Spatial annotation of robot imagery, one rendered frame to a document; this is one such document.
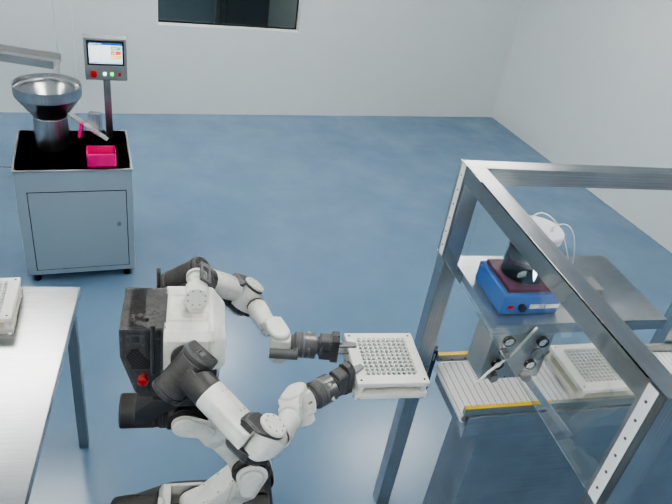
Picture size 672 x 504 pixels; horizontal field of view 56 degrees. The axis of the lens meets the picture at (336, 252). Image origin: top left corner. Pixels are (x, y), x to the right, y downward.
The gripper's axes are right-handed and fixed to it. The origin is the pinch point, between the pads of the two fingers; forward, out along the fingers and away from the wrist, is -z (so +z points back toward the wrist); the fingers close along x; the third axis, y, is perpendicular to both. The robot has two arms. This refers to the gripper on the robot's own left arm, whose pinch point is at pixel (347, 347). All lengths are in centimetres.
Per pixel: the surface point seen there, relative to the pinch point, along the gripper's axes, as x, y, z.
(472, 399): 18, 3, -48
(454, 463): 59, -2, -51
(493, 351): -15.6, 14.5, -43.7
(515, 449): 44, 2, -71
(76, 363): 51, -36, 105
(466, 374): 18, -10, -48
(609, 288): -25, -11, -89
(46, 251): 80, -157, 162
